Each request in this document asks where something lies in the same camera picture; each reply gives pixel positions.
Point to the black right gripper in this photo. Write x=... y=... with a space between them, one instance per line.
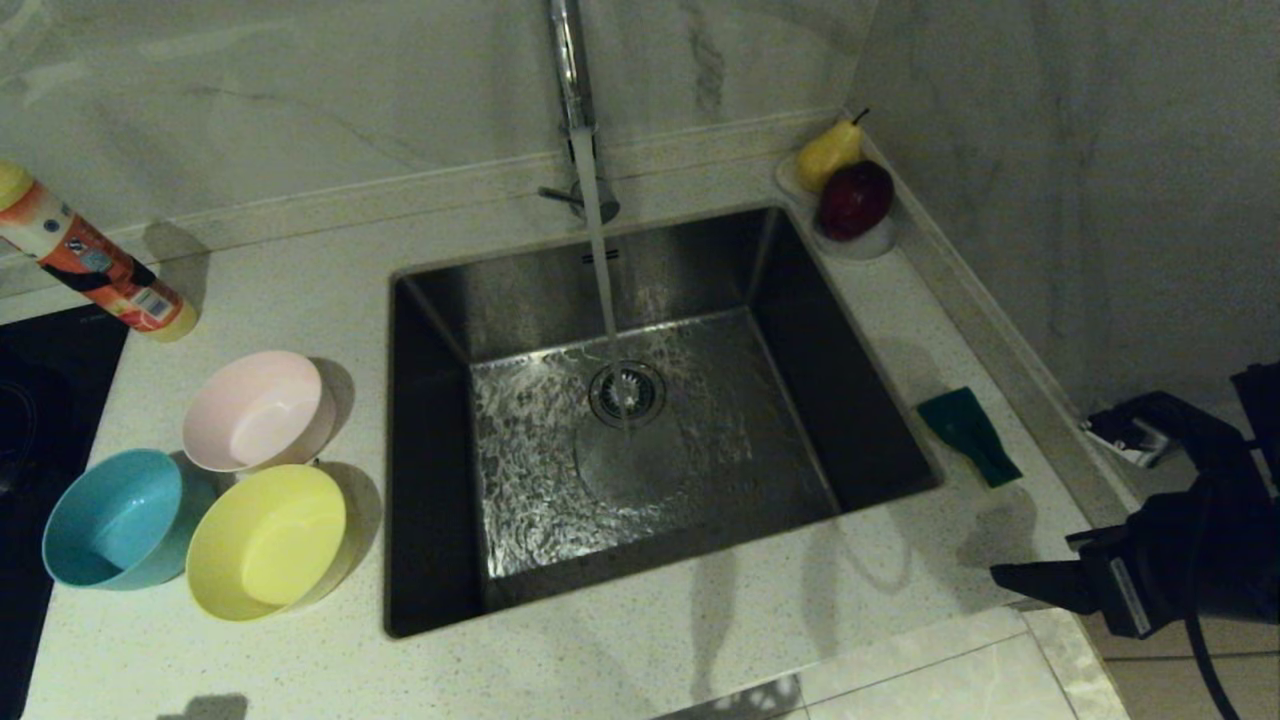
x=1200 y=560

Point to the green and yellow sponge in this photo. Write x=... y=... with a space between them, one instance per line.
x=968 y=432

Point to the chrome faucet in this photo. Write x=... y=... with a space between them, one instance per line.
x=570 y=60

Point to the blue plastic bowl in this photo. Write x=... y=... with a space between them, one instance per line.
x=112 y=520

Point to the orange label dish soap bottle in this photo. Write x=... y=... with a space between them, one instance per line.
x=100 y=265

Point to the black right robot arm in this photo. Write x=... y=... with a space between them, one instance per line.
x=1262 y=420

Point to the stainless steel sink basin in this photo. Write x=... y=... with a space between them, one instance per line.
x=700 y=480

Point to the small white dish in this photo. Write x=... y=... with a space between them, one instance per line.
x=865 y=247

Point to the dark red apple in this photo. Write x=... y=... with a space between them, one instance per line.
x=855 y=200

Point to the round metal drain strainer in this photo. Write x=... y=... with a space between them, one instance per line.
x=645 y=385

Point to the yellow pear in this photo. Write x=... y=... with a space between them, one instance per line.
x=825 y=160

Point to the clear running water stream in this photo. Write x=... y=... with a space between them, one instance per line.
x=603 y=280

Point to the yellow plastic bowl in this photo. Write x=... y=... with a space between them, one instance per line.
x=268 y=542

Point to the pink plastic bowl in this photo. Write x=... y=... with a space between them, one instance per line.
x=258 y=412

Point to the black induction cooktop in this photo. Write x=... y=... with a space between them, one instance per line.
x=50 y=400

